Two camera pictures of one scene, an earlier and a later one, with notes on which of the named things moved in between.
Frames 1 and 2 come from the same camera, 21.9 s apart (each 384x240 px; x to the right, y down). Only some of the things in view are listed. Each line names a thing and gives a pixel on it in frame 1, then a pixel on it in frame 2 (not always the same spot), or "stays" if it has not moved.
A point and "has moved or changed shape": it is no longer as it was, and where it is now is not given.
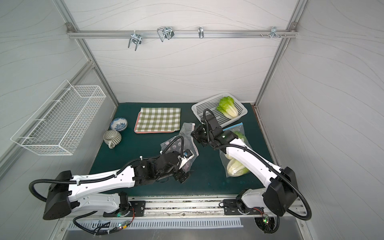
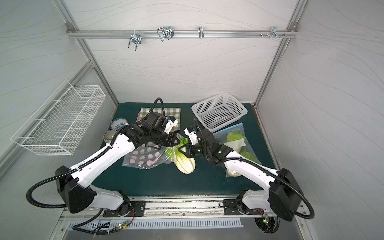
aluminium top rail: [181, 34] stays
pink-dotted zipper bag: [188, 142] has moved or changed shape
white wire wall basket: [58, 128] stays
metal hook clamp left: [136, 38] stays
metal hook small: [201, 33] stays
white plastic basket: [212, 103] stays
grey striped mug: [112, 138] stays
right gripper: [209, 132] to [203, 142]
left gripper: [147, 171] to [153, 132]
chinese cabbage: [227, 107] has moved or changed shape
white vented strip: [112, 225] stays
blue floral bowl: [119, 124] stays
